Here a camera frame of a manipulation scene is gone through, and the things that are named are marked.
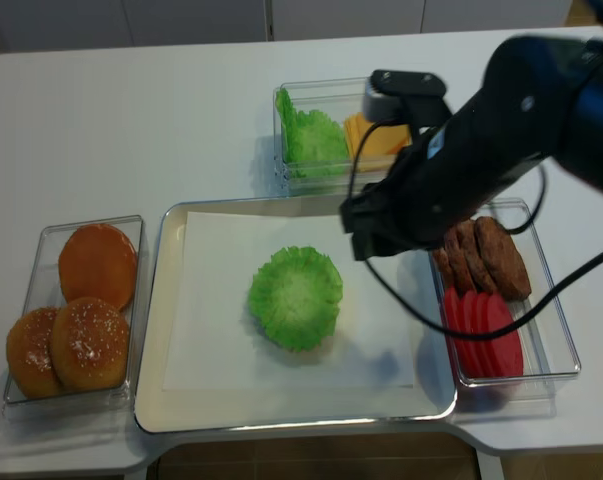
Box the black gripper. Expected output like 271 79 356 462
339 89 557 261

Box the green lettuce leaf pile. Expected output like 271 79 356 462
275 88 349 178

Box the sesame top bun left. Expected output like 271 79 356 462
6 307 63 399

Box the black cable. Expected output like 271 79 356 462
347 119 603 343

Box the white serving tray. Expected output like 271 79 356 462
134 196 457 433

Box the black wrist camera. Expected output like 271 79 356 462
362 70 452 132

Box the clear patty tomato container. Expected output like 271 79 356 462
434 227 581 405

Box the clear lettuce cheese container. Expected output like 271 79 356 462
272 76 417 195

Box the brown meat patty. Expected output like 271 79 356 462
432 248 454 288
474 216 532 301
456 220 498 294
444 228 477 294

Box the sesame top bun right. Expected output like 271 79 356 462
50 297 130 391

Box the yellow cheese slices stack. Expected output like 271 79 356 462
344 112 411 172

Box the sesame bun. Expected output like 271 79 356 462
6 307 63 399
50 297 130 391

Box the plain brown bun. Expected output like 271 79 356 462
58 223 137 311

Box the red tomato slice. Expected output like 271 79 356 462
485 295 524 377
474 293 495 378
459 291 484 378
444 287 474 377

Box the white paper sheet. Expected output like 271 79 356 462
163 212 414 389

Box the black blue robot arm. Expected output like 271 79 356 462
340 35 603 261

